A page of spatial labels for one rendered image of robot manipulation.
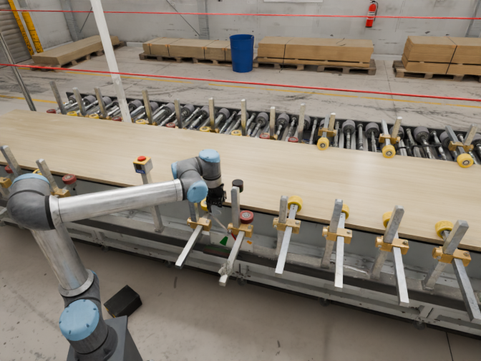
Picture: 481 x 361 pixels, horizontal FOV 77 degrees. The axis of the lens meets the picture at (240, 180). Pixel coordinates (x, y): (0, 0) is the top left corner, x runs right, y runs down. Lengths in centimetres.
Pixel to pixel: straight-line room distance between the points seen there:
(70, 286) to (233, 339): 116
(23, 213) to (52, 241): 26
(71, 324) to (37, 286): 149
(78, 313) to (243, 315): 120
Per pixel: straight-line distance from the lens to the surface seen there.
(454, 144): 260
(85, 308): 154
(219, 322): 234
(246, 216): 168
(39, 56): 906
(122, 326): 176
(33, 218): 116
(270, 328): 232
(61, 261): 147
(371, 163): 226
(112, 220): 215
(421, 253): 198
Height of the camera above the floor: 206
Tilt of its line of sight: 36 degrees down
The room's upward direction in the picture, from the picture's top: 2 degrees counter-clockwise
